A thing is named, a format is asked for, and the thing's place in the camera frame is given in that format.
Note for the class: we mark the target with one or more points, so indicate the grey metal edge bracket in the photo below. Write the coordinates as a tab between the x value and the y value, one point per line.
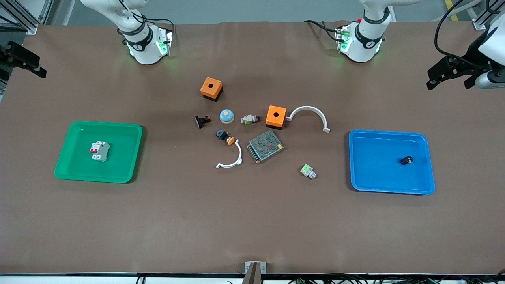
255	268

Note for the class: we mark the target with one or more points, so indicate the grey circuit breaker red switch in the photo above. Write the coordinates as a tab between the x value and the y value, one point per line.
99	151

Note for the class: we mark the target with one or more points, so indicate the orange black button box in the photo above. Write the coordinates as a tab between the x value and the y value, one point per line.
211	88
275	116

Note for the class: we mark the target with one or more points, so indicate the black orange push button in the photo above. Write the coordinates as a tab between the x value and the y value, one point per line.
224	136

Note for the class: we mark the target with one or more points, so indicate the small white arc bracket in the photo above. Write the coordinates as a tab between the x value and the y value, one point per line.
239	156

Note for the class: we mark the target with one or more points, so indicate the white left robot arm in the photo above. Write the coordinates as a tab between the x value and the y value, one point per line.
363	43

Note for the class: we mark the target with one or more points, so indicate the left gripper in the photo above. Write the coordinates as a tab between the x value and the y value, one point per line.
472	54

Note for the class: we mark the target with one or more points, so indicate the aluminium frame post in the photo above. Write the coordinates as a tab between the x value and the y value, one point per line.
23	17
478	21

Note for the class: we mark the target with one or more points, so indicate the blue dome push button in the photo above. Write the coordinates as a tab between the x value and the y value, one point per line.
227	116

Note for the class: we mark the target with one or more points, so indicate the large white arc bracket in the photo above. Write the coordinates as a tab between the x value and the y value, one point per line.
311	108

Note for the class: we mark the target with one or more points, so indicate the green grey terminal block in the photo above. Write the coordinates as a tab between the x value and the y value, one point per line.
308	171

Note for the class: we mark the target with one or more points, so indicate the brown table mat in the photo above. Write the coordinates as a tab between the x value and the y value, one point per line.
252	221

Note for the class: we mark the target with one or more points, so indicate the black red switch module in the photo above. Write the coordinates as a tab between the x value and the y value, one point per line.
202	121

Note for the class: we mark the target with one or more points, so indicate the metal mesh power supply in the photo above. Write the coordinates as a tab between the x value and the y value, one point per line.
265	146

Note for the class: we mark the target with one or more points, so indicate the blue plastic tray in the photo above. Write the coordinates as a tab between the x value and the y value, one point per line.
378	169

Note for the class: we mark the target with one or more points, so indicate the small black capacitor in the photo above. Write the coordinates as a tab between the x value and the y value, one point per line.
406	160

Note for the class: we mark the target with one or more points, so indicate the green plastic tray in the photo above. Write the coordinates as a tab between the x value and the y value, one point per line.
118	165

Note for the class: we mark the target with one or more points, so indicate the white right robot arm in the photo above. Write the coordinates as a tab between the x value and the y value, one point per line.
142	43

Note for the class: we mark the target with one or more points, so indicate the green red selector switch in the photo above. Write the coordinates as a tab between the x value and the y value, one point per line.
250	119

